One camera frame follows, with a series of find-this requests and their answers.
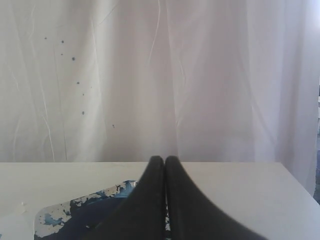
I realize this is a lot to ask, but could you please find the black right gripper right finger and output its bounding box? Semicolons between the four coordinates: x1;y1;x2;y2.
165;156;250;240

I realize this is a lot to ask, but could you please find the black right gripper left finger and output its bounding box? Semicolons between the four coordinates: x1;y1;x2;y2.
84;156;166;240

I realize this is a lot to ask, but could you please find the white backdrop cloth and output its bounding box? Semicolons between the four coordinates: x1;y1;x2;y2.
0;0;320;194

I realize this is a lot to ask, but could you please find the white square paint dish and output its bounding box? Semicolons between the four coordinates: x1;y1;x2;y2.
32;178;172;240

